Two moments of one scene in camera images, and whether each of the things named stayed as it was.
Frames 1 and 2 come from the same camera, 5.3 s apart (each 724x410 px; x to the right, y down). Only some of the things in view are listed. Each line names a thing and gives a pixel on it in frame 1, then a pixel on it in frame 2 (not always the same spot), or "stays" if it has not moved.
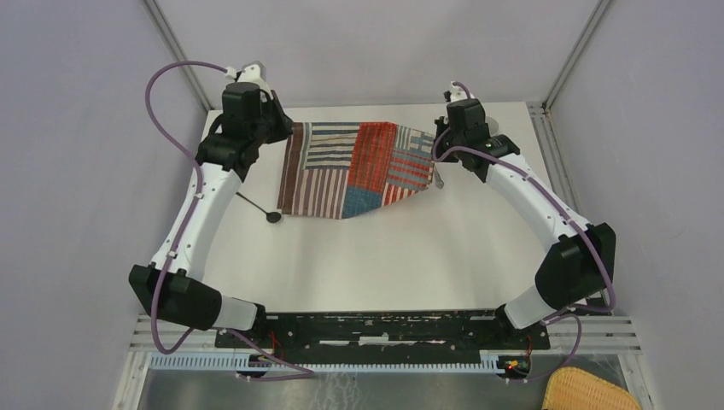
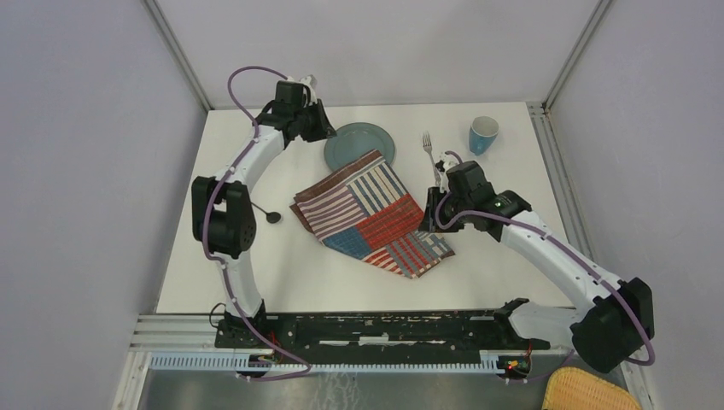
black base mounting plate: [383, 334] stays
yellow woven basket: [571, 389] stays
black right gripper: [443, 123] to [428, 222]
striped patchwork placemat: [341, 169] to [363, 210]
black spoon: [272, 217] stays
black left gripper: [284, 124] to [324, 128]
